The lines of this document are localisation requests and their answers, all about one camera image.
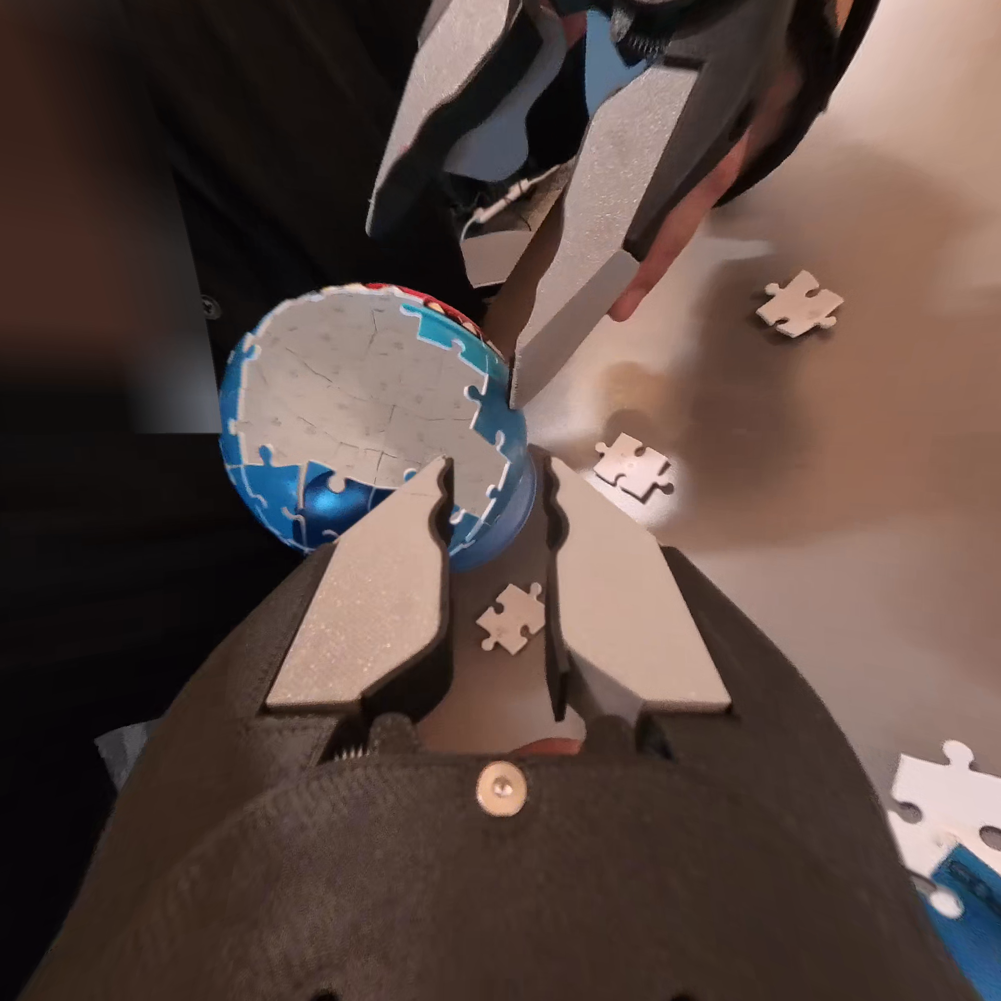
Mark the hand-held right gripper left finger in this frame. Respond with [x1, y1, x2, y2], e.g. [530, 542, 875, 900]
[264, 456, 456, 724]

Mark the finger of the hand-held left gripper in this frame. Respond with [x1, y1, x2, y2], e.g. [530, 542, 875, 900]
[508, 58, 709, 411]
[365, 0, 566, 239]

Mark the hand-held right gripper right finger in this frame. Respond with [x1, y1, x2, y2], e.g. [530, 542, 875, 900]
[542, 456, 735, 724]

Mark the blue plastic ball stand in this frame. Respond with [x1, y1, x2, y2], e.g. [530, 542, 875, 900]
[447, 461, 541, 572]

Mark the blue puzzle ball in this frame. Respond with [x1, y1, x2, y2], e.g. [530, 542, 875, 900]
[217, 282, 531, 552]

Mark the person's left forearm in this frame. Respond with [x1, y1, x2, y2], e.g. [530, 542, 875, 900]
[723, 0, 885, 211]

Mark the blue faced puzzle piece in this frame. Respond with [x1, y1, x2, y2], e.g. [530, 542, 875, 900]
[926, 852, 1001, 1001]

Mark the person's left hand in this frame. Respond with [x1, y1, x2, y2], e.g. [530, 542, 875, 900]
[608, 133, 755, 323]

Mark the white cable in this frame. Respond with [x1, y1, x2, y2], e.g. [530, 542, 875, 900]
[460, 174, 548, 239]

